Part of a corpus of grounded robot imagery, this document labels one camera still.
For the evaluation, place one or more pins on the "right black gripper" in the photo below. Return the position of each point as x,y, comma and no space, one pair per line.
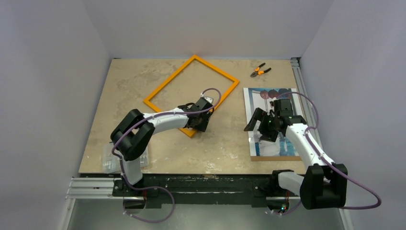
265,126

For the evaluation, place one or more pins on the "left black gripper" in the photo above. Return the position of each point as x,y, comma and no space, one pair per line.
201,128

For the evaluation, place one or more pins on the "orange wooden picture frame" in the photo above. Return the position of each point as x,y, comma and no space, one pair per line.
196,76

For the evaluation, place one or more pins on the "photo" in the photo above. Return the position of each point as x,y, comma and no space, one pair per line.
261,150

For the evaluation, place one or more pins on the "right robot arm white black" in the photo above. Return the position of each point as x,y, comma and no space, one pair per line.
324,184

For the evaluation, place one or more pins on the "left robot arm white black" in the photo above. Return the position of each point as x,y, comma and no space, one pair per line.
133,134

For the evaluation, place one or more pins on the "orange black pliers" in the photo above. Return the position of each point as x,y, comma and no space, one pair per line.
258,70

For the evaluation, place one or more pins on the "clear plastic screw box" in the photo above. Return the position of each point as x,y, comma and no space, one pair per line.
110,163

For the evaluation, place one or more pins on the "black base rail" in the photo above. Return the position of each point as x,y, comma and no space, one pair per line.
255,190

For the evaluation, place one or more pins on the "aluminium extrusion rail front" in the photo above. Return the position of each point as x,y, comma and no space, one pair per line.
91,188

